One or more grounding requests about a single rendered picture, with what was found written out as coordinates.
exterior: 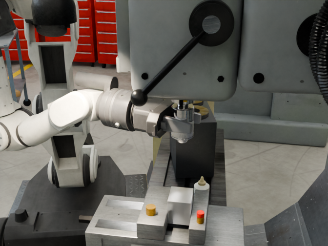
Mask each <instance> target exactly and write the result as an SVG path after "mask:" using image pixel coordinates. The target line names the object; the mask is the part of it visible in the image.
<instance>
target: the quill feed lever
mask: <svg viewBox="0 0 328 246"><path fill-rule="evenodd" d="M233 29H234V16H233V13H232V11H231V9H230V7H229V6H228V5H227V4H226V3H224V2H223V1H221V0H204V1H202V2H200V3H199V4H197V5H196V6H195V8H194V9H193V11H192V13H191V15H190V18H189V30H190V33H191V35H192V37H193V38H192V39H191V40H190V41H189V42H188V43H187V44H186V45H185V46H184V47H183V48H182V49H181V50H180V51H179V52H178V53H177V54H176V55H175V56H174V58H173V59H172V60H171V61H170V62H169V63H168V64H167V65H166V66H165V67H164V68H163V69H162V70H161V71H160V72H159V73H158V74H157V75H156V76H155V77H154V78H153V79H152V80H151V81H150V82H149V83H148V84H147V85H146V86H145V87H144V88H143V89H136V90H134V91H133V92H132V93H131V96H130V100H131V102H132V103H133V105H135V106H138V107H140V106H143V105H145V104H146V102H147V100H148V96H147V95H148V93H149V92H150V91H151V90H152V89H153V88H154V87H155V86H156V85H157V84H158V83H159V82H160V81H161V80H162V79H163V78H164V77H165V76H166V75H167V74H168V73H169V72H170V71H171V70H172V69H173V68H174V67H175V66H176V65H177V64H178V63H179V62H180V61H181V60H182V59H183V58H184V57H185V56H186V55H187V54H188V53H189V52H190V51H191V50H192V49H193V48H194V47H195V45H196V44H197V43H199V44H201V45H204V46H210V47H212V46H218V45H220V44H222V43H224V42H225V41H227V40H228V39H229V37H230V36H231V34H232V32H233Z"/></svg>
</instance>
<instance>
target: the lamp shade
mask: <svg viewBox="0 0 328 246"><path fill-rule="evenodd" d="M31 9H32V17H33V24H36V25H47V26H52V25H66V24H72V23H76V22H77V14H76V5H75V2H74V0H32V4H31Z"/></svg>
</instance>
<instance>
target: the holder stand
mask: <svg viewBox="0 0 328 246"><path fill-rule="evenodd" d="M192 104H193V105H194V112H197V113H200V114H201V122H200V124H198V123H194V134H193V138H191V139H190V140H188V141H187V142H186V143H179V142H177V140H176V139H174V138H172V137H171V132H170V151H171V157H172V162H173V168H174V173H175V178H201V177H202V176H203V177H214V165H215V148H216V132H217V122H216V120H215V117H214V115H213V113H212V111H211V109H210V107H209V105H208V102H207V101H195V102H193V103H192Z"/></svg>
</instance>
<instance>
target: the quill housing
mask: <svg viewBox="0 0 328 246"><path fill-rule="evenodd" d="M202 1H204V0H128V9H129V36H130V64H131V85H132V89H133V91H134V90H136V89H143V88H144V87H145V86H146V85H147V84H148V83H149V82H150V81H151V80H152V79H153V78H154V77H155V76H156V75H157V74H158V73H159V72H160V71H161V70H162V69H163V68H164V67H165V66H166V65H167V64H168V63H169V62H170V61H171V60H172V59H173V58H174V56H175V55H176V54H177V53H178V52H179V51H180V50H181V49H182V48H183V47H184V46H185V45H186V44H187V43H188V42H189V41H190V40H191V39H192V38H193V37H192V35H191V33H190V30H189V18H190V15H191V13H192V11H193V9H194V8H195V6H196V5H197V4H199V3H200V2H202ZM221 1H223V2H224V3H226V4H227V5H228V6H229V7H230V9H231V11H232V13H233V16H234V29H233V32H232V34H231V36H230V37H229V39H228V40H227V41H225V42H224V43H222V44H220V45H218V46H212V47H210V46H204V45H201V44H199V43H197V44H196V45H195V47H194V48H193V49H192V50H191V51H190V52H189V53H188V54H187V55H186V56H185V57H184V58H183V59H182V60H181V61H180V62H179V63H178V64H177V65H176V66H175V67H174V68H173V69H172V70H171V71H170V72H169V73H168V74H167V75H166V76H165V77H164V78H163V79H162V80H161V81H160V82H159V83H158V84H157V85H156V86H155V87H154V88H153V89H152V90H151V91H150V92H149V93H148V95H147V96H148V99H166V100H189V101H212V102H223V101H227V100H229V99H230V98H231V97H233V95H234V94H235V92H236V88H237V79H238V67H239V54H240V42H241V29H242V17H243V5H244V0H221Z"/></svg>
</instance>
